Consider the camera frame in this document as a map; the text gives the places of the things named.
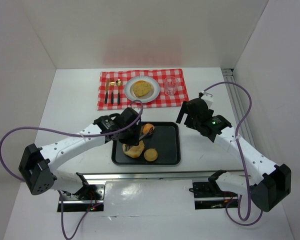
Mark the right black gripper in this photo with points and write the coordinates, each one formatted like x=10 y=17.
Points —
x=186 y=116

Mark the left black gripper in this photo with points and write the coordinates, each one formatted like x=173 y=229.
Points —
x=132 y=137

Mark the small round bun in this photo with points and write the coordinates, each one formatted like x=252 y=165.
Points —
x=147 y=127

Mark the speckled bread slice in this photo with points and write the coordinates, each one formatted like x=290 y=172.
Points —
x=141 y=88

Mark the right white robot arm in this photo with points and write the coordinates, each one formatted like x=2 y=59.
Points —
x=270 y=183

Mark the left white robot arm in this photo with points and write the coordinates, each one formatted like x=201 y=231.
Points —
x=39 y=165

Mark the flat bread with hole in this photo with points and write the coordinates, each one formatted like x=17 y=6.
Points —
x=135 y=151

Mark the small round muffin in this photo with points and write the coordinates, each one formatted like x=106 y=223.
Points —
x=150 y=154

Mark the black serving tray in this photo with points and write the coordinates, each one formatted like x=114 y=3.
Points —
x=165 y=140

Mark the clear drinking glass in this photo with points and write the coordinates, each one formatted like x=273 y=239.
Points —
x=170 y=85

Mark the white round plate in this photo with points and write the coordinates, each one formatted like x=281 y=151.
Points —
x=150 y=96

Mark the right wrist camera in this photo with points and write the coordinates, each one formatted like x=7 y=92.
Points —
x=207 y=97

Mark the aluminium side rail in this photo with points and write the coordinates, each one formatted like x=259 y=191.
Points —
x=236 y=104

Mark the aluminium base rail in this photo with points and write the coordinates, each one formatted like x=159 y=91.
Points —
x=170 y=175

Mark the gold spoon black handle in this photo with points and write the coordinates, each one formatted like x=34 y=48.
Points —
x=118 y=84

